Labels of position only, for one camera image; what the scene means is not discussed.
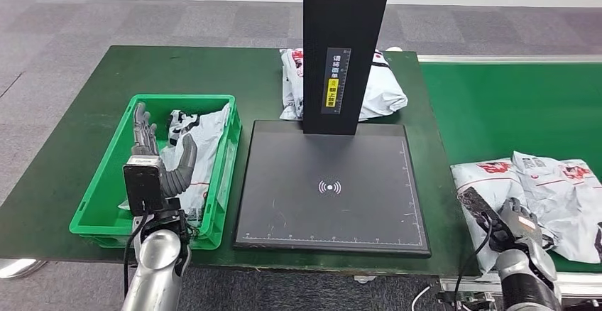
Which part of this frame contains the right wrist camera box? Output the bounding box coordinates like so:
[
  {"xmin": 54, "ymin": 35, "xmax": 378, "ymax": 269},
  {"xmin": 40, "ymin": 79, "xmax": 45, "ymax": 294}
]
[{"xmin": 456, "ymin": 186, "xmax": 502, "ymax": 234}]

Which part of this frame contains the black inbound scanner machine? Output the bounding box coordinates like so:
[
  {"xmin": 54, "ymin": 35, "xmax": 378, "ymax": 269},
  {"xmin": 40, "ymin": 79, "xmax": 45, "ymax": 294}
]
[{"xmin": 234, "ymin": 0, "xmax": 432, "ymax": 259}]

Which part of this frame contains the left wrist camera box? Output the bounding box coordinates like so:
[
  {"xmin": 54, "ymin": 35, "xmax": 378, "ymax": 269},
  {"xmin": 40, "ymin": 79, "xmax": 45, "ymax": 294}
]
[{"xmin": 123, "ymin": 155, "xmax": 166, "ymax": 217}]

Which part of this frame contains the shiny metal floor base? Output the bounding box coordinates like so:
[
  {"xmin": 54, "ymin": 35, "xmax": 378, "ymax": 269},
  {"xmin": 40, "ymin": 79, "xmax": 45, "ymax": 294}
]
[{"xmin": 0, "ymin": 259, "xmax": 48, "ymax": 279}]

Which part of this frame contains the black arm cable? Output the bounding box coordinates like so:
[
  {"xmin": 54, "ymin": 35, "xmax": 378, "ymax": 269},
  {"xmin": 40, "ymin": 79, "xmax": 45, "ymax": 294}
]
[
  {"xmin": 123, "ymin": 212, "xmax": 151, "ymax": 300},
  {"xmin": 451, "ymin": 219, "xmax": 495, "ymax": 311}
]

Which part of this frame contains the white poly mailer parcel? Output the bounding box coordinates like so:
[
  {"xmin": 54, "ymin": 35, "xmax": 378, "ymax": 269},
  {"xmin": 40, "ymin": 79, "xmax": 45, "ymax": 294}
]
[
  {"xmin": 280, "ymin": 48, "xmax": 409, "ymax": 123},
  {"xmin": 117, "ymin": 103, "xmax": 231, "ymax": 229},
  {"xmin": 450, "ymin": 158, "xmax": 556, "ymax": 275},
  {"xmin": 511, "ymin": 151, "xmax": 602, "ymax": 265}
]

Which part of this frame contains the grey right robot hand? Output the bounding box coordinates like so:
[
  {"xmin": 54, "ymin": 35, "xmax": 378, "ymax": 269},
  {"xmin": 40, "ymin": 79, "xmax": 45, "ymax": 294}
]
[{"xmin": 498, "ymin": 197, "xmax": 558, "ymax": 256}]

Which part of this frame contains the white cable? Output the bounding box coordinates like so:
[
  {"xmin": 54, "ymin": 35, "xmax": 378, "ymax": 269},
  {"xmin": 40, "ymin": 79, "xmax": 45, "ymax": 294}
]
[{"xmin": 411, "ymin": 285, "xmax": 432, "ymax": 311}]

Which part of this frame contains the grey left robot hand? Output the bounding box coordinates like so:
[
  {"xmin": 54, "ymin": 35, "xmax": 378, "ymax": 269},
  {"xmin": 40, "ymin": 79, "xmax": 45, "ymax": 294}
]
[{"xmin": 131, "ymin": 102, "xmax": 199, "ymax": 200}]

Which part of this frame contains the green plastic crate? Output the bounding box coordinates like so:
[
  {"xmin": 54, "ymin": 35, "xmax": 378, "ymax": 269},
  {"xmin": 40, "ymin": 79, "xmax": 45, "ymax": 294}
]
[{"xmin": 69, "ymin": 94, "xmax": 243, "ymax": 251}]

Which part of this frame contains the green conveyor belt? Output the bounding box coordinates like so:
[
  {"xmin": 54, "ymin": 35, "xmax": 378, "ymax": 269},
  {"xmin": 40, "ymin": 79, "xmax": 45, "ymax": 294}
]
[{"xmin": 420, "ymin": 62, "xmax": 602, "ymax": 272}]

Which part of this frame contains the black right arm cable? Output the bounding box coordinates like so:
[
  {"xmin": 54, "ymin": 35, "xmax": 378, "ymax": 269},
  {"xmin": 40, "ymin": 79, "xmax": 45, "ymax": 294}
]
[{"xmin": 451, "ymin": 219, "xmax": 495, "ymax": 311}]

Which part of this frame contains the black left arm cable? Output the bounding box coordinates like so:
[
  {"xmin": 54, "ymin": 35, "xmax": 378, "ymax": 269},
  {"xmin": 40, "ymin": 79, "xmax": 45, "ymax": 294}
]
[{"xmin": 123, "ymin": 212, "xmax": 151, "ymax": 300}]

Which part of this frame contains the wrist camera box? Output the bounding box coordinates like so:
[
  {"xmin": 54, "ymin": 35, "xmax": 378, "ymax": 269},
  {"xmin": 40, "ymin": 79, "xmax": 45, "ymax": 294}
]
[
  {"xmin": 123, "ymin": 155, "xmax": 166, "ymax": 217},
  {"xmin": 456, "ymin": 186, "xmax": 502, "ymax": 234}
]

